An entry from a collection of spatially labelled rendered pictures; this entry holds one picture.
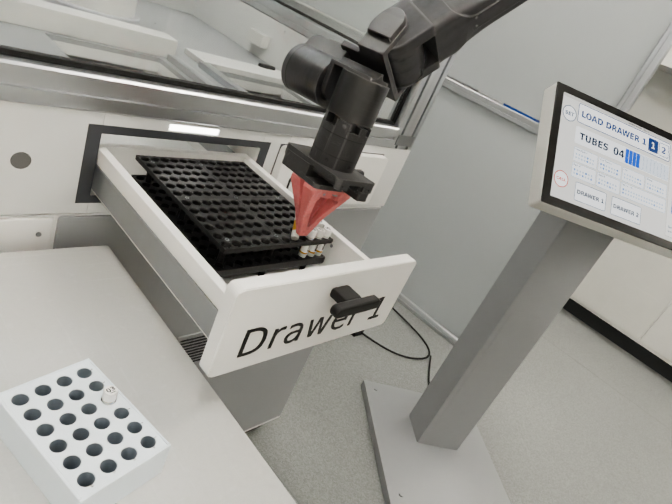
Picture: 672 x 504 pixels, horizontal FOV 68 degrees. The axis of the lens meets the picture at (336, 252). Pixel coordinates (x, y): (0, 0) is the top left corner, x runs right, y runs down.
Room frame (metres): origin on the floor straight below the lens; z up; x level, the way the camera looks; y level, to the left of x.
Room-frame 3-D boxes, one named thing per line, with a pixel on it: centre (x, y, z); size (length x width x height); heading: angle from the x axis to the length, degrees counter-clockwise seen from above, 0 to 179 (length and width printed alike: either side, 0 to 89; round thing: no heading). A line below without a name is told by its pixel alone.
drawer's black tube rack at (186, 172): (0.61, 0.15, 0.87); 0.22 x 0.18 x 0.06; 55
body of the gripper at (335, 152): (0.58, 0.05, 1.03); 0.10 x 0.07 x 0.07; 52
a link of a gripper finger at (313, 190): (0.58, 0.06, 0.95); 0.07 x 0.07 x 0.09; 52
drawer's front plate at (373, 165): (0.94, 0.07, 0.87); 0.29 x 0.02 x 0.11; 145
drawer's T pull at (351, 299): (0.48, -0.03, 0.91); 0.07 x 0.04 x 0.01; 145
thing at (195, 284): (0.61, 0.16, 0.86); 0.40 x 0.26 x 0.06; 55
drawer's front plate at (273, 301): (0.49, -0.01, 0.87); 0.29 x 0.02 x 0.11; 145
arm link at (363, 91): (0.59, 0.06, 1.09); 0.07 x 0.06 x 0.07; 62
